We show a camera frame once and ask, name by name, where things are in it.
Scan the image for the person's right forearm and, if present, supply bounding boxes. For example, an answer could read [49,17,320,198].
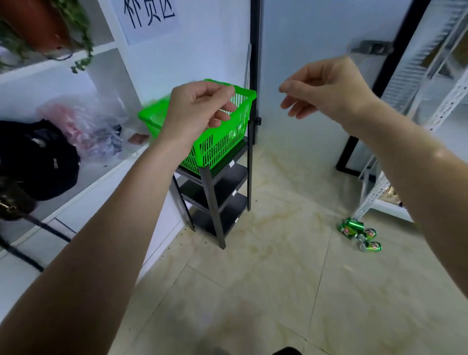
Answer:
[342,93,468,320]

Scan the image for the clear plastic bag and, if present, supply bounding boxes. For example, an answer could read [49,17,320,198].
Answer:
[36,92,129,159]

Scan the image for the white metal storage rack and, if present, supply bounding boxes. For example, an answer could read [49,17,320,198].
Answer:
[353,0,468,224]

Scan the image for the black three-tier shelf rack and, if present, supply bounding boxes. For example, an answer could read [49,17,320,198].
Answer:
[172,135,254,250]

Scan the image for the person's right hand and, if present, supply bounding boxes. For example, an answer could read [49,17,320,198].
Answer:
[279,56,378,126]

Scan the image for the green ivy plant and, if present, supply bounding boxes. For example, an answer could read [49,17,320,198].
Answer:
[0,0,96,74]

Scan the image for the brown snack packets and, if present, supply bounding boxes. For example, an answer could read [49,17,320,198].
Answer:
[380,184,407,209]

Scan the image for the grey door handle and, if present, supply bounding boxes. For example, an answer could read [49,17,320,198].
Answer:
[351,39,394,56]

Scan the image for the brown plant pot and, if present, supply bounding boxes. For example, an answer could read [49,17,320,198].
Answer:
[0,0,75,53]

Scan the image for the black bag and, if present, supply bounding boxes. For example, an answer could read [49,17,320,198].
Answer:
[0,119,81,202]

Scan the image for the person's left forearm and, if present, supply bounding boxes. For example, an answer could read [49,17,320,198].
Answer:
[0,126,205,355]

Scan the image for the white shelf unit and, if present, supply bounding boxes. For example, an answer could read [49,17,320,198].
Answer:
[0,0,191,330]

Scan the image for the person's left hand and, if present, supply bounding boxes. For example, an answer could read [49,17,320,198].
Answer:
[160,80,238,142]

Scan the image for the white paper wall sign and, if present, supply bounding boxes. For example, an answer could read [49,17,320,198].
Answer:
[113,0,182,46]

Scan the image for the white door with black frame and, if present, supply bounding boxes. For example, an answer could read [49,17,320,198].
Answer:
[258,0,433,174]

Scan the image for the green plastic basket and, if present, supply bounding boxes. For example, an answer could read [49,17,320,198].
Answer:
[138,78,257,176]

